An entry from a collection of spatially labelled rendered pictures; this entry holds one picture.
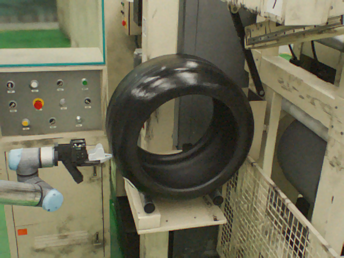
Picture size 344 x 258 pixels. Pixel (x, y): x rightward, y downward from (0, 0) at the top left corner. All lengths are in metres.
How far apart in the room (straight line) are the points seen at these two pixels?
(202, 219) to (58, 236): 1.04
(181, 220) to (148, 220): 0.15
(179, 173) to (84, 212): 0.79
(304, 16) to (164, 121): 0.87
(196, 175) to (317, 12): 0.87
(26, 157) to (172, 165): 0.64
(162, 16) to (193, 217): 0.83
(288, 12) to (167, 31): 0.67
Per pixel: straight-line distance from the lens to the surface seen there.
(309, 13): 1.29
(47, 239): 2.57
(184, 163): 1.89
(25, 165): 1.60
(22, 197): 1.48
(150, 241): 2.24
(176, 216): 1.79
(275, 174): 2.51
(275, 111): 2.02
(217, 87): 1.50
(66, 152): 1.60
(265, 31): 1.66
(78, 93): 2.21
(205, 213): 1.82
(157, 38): 1.78
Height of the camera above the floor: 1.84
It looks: 24 degrees down
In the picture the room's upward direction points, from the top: 2 degrees clockwise
